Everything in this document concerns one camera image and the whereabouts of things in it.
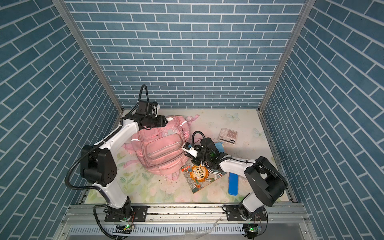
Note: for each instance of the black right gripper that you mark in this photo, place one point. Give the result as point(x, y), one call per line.
point(196, 161)

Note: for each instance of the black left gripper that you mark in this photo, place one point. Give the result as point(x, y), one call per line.
point(160, 122)

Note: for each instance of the colourful children's story book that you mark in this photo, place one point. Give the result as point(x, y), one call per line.
point(198, 177)

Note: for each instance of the pink student backpack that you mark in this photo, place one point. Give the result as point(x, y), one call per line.
point(160, 150)

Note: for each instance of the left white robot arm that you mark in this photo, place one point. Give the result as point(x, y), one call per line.
point(98, 165)

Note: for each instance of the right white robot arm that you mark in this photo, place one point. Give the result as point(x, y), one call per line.
point(265, 180)

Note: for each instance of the blue electric pencil sharpener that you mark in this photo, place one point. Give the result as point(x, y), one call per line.
point(220, 147)

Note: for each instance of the pink desk calculator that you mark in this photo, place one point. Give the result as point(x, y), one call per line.
point(228, 136)

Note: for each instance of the blue pencil case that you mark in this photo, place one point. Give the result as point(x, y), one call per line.
point(233, 184)

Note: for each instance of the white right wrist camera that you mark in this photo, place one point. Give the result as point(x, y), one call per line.
point(190, 151)

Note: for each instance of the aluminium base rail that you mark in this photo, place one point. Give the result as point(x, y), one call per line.
point(283, 221)

